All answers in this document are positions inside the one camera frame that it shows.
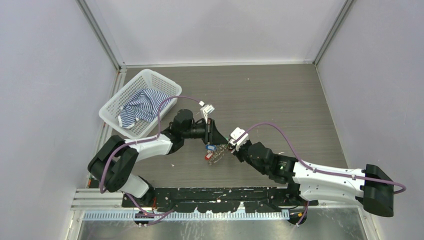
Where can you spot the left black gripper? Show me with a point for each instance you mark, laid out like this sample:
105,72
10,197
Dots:
212,135

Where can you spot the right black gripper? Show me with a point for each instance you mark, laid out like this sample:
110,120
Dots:
237,153

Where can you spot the blue key tag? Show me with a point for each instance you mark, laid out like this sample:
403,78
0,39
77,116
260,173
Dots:
211,148

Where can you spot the large metal keyring disc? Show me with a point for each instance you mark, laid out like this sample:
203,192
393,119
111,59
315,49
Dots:
218,154

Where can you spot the red key tag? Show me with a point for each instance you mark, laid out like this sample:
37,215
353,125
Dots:
208,156

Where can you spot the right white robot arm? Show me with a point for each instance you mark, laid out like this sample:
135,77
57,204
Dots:
369,187

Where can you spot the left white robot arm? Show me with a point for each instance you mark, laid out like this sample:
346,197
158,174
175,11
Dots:
112,165

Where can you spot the blue white striped cloth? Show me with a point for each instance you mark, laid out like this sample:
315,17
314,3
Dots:
142,105

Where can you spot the white plastic mesh basket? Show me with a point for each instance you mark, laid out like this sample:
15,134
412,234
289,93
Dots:
145,79

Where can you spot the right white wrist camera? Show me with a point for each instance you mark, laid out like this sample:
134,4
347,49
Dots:
237,138

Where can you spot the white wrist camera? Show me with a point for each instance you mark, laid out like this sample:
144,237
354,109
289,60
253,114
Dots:
206,110
237,138

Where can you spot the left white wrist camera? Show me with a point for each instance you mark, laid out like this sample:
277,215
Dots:
206,110

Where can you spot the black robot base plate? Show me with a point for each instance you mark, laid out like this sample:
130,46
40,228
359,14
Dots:
219,199

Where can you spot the white slotted cable duct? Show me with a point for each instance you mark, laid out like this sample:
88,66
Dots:
134,215

